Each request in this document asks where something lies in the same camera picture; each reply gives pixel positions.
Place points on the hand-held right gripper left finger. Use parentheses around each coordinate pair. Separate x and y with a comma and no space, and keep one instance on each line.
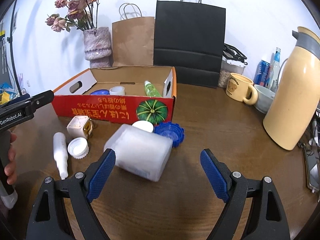
(101,177)

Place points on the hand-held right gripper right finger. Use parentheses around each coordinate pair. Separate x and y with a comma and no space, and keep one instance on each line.
(215,177)

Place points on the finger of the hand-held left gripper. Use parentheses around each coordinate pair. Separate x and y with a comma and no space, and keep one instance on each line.
(43,99)
(21,98)

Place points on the white ribbed cap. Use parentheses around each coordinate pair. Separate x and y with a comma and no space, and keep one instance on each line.
(78,150)

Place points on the beige cube box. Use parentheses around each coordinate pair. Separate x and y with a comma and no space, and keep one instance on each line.
(76,127)

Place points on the translucent white plastic container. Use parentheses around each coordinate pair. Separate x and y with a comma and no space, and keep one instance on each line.
(140,152)

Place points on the white spray bottle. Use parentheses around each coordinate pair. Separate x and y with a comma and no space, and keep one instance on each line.
(60,147)

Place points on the blue round lid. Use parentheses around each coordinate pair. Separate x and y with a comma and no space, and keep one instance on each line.
(100,92)

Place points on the red cardboard box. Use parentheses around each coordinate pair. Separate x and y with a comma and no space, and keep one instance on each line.
(105,110)

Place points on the blue scalloped lid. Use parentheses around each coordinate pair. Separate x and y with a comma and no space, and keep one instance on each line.
(170,132)

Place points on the white smooth round lid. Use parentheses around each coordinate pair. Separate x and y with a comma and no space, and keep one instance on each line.
(142,125)

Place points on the green spray bottle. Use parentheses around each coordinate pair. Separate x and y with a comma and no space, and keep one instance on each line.
(151,90)

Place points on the person's left hand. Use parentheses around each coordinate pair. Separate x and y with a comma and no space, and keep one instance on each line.
(12,147)

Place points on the black light stand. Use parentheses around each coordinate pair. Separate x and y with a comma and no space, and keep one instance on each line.
(10,40)

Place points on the pink mottled ceramic vase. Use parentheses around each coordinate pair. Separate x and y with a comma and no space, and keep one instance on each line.
(97,45)

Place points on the grey ceramic cup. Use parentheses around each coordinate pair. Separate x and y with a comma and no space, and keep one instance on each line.
(262,100)

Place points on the yellow bear mug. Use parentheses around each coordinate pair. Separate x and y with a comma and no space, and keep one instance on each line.
(237,87)

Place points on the smartphone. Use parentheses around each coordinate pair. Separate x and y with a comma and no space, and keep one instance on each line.
(312,175)

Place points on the dried pink roses bouquet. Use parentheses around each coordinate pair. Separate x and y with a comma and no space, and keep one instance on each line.
(75,5)

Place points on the glass jar with clip lid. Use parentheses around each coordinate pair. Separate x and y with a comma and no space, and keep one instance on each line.
(225,75)

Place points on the brown paper bag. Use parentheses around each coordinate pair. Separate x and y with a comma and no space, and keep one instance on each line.
(132,42)

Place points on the cream thermos jug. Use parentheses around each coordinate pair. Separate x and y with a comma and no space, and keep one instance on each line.
(292,100)

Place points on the blue drink can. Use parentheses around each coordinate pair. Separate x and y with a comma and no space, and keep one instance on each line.
(262,72)

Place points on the clear bottle with blue cap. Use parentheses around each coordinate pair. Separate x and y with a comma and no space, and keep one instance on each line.
(275,65)

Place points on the black paper bag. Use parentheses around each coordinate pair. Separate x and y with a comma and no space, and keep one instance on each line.
(187,35)

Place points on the white wall socket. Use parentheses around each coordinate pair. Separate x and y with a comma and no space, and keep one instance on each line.
(28,83)

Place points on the small wall picture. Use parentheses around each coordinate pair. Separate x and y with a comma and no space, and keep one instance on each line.
(14,20)

